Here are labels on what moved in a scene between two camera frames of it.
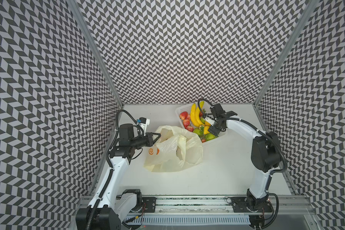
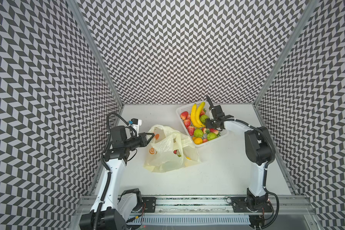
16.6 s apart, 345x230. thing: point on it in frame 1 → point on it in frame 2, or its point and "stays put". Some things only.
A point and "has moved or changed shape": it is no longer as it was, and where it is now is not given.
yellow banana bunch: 195,117 stays put
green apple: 199,132 → 203,118
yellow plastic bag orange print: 176,148 has moved or changed shape
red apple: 183,115 stays put
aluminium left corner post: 75,7 stays put
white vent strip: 228,219 stays put
